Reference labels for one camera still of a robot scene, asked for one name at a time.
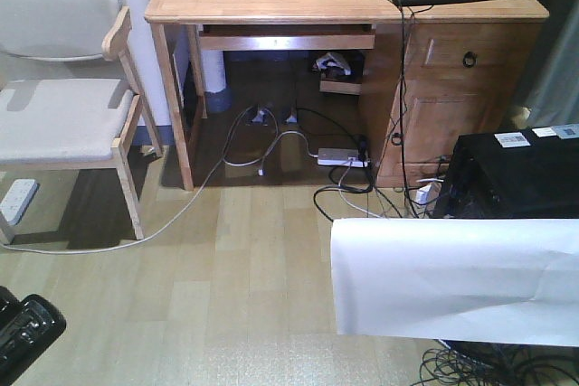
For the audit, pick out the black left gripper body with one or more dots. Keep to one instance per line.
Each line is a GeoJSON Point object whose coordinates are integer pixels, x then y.
{"type": "Point", "coordinates": [28, 328]}

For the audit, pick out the wooden desk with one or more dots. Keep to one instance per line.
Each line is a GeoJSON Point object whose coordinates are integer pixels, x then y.
{"type": "Point", "coordinates": [431, 74]}

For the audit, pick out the white power strip by chair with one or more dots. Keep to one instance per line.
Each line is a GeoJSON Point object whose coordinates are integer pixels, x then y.
{"type": "Point", "coordinates": [17, 199]}

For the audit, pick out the white paper sheet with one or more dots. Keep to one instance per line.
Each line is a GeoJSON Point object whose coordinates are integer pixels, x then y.
{"type": "Point", "coordinates": [493, 281]}

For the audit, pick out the black computer tower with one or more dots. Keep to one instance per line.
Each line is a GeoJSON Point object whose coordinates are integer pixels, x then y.
{"type": "Point", "coordinates": [525, 174]}

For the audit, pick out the white power strip under desk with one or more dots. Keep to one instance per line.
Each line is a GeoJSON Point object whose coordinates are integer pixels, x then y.
{"type": "Point", "coordinates": [340, 157]}

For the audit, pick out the wooden chair grey cushion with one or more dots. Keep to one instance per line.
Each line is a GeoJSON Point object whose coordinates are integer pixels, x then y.
{"type": "Point", "coordinates": [77, 123]}

